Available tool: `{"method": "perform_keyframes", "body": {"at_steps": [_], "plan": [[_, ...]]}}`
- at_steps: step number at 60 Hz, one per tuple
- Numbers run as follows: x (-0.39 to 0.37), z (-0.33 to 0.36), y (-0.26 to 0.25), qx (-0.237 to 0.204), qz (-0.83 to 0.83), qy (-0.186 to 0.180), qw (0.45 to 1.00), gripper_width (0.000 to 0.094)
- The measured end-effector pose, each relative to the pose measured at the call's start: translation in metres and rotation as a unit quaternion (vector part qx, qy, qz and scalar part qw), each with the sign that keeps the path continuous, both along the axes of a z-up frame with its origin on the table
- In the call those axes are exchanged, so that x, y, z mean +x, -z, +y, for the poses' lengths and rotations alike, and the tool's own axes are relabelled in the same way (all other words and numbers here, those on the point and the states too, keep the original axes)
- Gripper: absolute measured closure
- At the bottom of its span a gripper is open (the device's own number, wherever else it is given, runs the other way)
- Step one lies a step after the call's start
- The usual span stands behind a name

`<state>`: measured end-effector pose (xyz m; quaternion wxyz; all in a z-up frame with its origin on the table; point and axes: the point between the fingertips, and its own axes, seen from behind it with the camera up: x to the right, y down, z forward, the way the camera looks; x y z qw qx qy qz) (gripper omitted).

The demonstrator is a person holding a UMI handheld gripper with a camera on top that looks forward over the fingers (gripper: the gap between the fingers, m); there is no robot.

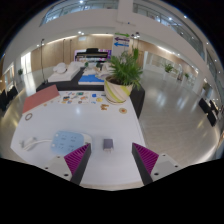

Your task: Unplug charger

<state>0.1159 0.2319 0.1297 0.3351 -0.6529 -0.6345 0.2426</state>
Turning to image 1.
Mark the white and blue power strip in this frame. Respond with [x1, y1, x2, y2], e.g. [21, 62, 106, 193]
[49, 129, 94, 157]

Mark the black box stand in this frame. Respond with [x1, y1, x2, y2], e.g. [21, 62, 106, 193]
[129, 84, 146, 120]

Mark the small grey charger block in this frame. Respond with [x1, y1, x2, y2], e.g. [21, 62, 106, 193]
[102, 138, 115, 154]

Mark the white sheet with colourful stickers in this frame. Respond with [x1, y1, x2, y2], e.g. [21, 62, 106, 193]
[58, 90, 98, 105]

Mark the small potted plant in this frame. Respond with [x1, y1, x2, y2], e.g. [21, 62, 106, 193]
[17, 68, 24, 83]
[164, 62, 175, 80]

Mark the black piano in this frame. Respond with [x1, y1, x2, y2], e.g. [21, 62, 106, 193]
[73, 47, 113, 63]

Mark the blue display mat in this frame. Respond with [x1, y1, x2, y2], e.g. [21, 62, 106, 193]
[77, 74, 106, 86]

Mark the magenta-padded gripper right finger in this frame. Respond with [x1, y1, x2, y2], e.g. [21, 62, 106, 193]
[131, 142, 183, 186]

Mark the group of black chairs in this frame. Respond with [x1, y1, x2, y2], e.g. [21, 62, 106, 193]
[0, 84, 19, 112]
[198, 96, 221, 128]

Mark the black low display platform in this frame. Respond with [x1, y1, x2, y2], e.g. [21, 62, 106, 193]
[35, 68, 108, 93]

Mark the flat red board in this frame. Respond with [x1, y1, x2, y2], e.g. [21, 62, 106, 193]
[21, 84, 61, 114]

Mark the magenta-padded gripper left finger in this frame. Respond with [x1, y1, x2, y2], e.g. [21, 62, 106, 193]
[44, 142, 93, 186]

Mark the white signpost with arrows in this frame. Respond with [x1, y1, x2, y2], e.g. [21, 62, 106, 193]
[113, 31, 131, 58]

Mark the green plant in striped pot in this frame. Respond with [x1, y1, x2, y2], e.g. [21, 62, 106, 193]
[103, 46, 144, 105]

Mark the white power strip cable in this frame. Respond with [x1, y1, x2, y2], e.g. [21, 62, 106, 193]
[19, 136, 54, 152]

